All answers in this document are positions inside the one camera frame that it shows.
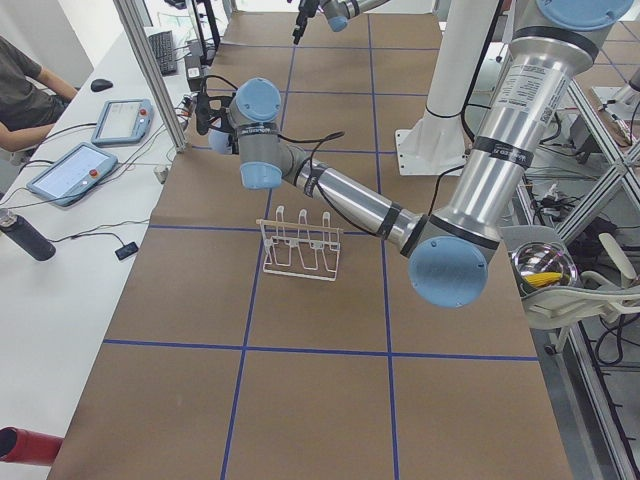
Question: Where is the black computer mouse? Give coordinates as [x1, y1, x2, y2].
[90, 78, 114, 93]

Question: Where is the black keyboard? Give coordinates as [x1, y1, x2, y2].
[147, 31, 178, 76]

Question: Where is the brown paper table cover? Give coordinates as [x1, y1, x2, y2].
[49, 9, 576, 480]

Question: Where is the red cylinder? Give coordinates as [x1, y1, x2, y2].
[1, 427, 63, 466]

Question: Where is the blue teach pendant near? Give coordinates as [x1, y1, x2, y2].
[27, 142, 117, 207]

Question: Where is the blue teach pendant far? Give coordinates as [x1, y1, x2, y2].
[91, 99, 154, 147]

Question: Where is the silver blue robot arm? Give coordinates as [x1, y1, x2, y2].
[196, 1, 631, 308]
[292, 0, 387, 45]

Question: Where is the small black device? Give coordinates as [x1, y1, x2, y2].
[115, 242, 139, 261]

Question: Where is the white wire cup holder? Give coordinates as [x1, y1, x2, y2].
[256, 205, 341, 282]

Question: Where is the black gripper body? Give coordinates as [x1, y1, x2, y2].
[297, 0, 320, 22]
[209, 96, 235, 147]

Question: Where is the blue teach pendant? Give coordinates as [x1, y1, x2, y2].
[91, 99, 154, 147]
[27, 142, 117, 207]

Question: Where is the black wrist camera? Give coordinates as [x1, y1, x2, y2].
[195, 92, 211, 136]

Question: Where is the aluminium frame post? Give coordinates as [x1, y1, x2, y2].
[113, 0, 187, 153]

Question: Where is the black water bottle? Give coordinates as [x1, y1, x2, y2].
[1, 208, 56, 261]

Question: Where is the seated person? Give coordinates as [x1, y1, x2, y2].
[1, 37, 78, 152]

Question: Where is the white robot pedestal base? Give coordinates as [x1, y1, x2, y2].
[396, 0, 501, 176]

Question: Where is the steel bowl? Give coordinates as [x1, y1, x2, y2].
[511, 242, 579, 295]

